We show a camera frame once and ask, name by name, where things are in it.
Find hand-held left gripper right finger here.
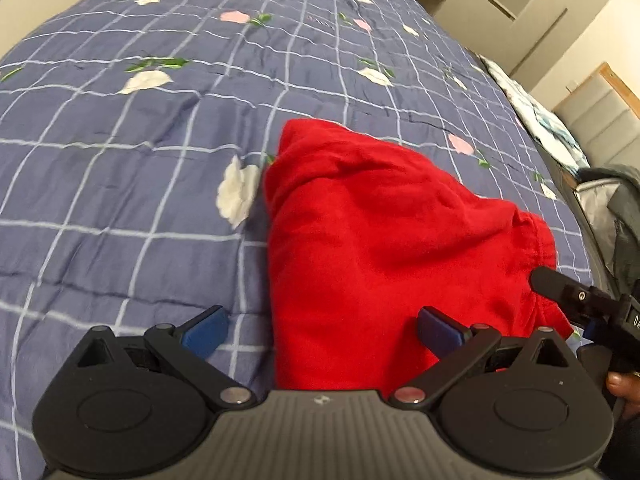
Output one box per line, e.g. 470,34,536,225
389,306,577,412

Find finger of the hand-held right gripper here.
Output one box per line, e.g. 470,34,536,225
580,321,617,356
529,266,624,330

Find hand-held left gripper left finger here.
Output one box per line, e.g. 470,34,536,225
74,305,257,412

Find red pants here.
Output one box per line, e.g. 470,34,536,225
263,117,575,392

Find person's right hand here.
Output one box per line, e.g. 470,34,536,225
606,372,640,412

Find grey bag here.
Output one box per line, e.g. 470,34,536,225
574,163,640,306

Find white floral pillow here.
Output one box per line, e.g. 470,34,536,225
479,55,592,173

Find blue checked floral blanket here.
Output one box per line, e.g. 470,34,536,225
0,0,596,480

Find wooden framed panel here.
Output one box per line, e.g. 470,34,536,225
552,62,640,171

